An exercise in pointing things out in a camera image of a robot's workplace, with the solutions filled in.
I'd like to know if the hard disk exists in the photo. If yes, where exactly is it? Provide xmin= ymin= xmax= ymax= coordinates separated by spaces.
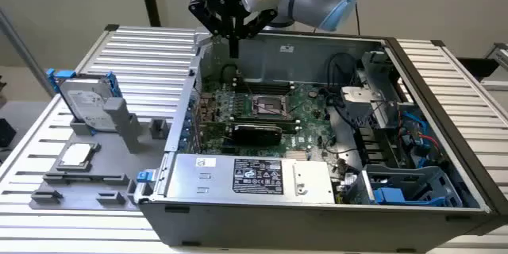
xmin=45 ymin=68 xmax=122 ymax=136

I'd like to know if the RAM slot bank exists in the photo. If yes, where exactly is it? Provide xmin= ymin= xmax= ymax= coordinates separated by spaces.
xmin=232 ymin=115 xmax=298 ymax=126
xmin=234 ymin=80 xmax=293 ymax=95

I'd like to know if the CPU socket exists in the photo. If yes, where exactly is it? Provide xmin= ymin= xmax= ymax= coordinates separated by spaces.
xmin=248 ymin=93 xmax=294 ymax=117

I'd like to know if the green motherboard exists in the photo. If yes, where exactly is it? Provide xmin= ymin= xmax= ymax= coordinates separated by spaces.
xmin=193 ymin=81 xmax=346 ymax=162

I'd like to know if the black graphics card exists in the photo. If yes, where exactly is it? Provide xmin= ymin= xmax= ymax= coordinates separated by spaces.
xmin=229 ymin=123 xmax=284 ymax=147

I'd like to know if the silver metal drive cage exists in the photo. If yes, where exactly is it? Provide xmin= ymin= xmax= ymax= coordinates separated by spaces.
xmin=340 ymin=51 xmax=416 ymax=130

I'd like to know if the silver power supply unit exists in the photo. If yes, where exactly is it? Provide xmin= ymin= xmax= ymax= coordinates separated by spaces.
xmin=157 ymin=153 xmax=338 ymax=205

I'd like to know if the grey parts rack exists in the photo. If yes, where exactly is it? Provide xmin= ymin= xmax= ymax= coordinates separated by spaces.
xmin=29 ymin=98 xmax=176 ymax=211

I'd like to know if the blue case latch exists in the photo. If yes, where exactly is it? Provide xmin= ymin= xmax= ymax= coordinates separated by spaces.
xmin=136 ymin=170 xmax=156 ymax=184

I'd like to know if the silver CPU chip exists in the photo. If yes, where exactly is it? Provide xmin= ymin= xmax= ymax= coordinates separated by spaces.
xmin=58 ymin=143 xmax=98 ymax=167

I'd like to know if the black box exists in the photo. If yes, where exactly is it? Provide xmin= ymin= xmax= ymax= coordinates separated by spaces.
xmin=0 ymin=118 xmax=17 ymax=148

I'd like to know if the open grey PC case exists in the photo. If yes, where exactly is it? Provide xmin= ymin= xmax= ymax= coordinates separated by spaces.
xmin=132 ymin=26 xmax=502 ymax=254

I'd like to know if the black looped cable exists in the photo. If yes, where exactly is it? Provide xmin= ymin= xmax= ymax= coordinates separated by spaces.
xmin=325 ymin=52 xmax=360 ymax=89

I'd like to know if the aluminium frame post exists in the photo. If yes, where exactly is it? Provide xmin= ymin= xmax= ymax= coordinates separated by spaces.
xmin=0 ymin=7 xmax=57 ymax=99

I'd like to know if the blue wire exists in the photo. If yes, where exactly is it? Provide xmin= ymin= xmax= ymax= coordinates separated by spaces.
xmin=398 ymin=111 xmax=432 ymax=171

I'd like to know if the red wire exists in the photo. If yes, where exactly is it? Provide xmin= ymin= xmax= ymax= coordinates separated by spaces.
xmin=410 ymin=134 xmax=444 ymax=157

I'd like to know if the blue disk carrier handle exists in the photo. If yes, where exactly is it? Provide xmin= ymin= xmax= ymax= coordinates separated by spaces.
xmin=372 ymin=187 xmax=406 ymax=205

